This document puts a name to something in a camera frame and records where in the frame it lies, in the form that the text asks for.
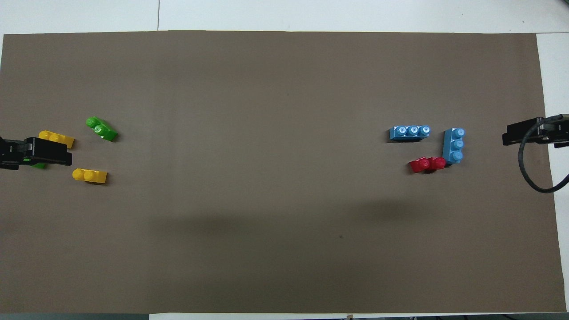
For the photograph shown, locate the blue three-stud toy brick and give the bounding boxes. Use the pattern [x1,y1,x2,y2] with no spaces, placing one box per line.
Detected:
[389,125,431,143]
[443,128,466,166]

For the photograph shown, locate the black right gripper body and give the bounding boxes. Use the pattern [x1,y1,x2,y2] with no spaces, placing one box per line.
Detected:
[545,116,569,149]

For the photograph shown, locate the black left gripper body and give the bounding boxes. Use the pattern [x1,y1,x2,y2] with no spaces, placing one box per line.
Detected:
[0,137,28,171]

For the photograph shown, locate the red two-stud toy brick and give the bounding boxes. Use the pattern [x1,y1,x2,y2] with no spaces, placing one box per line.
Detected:
[409,156,447,174]

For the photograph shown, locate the yellow two-stud toy brick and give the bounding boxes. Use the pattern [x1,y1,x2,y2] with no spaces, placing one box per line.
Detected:
[72,168,108,184]
[39,130,76,149]

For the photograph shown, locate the brown paper table mat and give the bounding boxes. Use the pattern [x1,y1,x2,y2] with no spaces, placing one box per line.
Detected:
[0,30,567,314]

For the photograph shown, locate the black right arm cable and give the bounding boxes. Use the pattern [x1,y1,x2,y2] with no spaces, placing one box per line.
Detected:
[517,114,569,194]

